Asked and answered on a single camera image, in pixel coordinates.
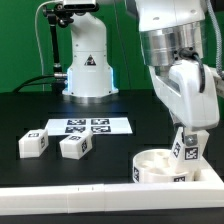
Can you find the white marker sheet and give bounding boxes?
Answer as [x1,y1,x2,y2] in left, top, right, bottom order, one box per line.
[45,117,132,136]

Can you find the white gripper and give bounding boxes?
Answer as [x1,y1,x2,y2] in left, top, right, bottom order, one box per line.
[149,60,220,147]

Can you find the white L-shaped fence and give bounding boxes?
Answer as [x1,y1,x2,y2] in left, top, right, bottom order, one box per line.
[0,160,224,216]

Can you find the black cable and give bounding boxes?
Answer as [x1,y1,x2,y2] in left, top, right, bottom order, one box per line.
[12,74,68,93]

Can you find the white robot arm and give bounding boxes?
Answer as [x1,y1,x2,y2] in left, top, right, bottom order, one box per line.
[63,0,222,131]

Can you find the white cable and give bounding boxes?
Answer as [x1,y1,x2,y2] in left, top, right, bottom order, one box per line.
[34,0,64,92]

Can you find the white round stool seat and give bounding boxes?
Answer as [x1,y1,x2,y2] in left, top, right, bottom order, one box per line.
[132,149,194,183]

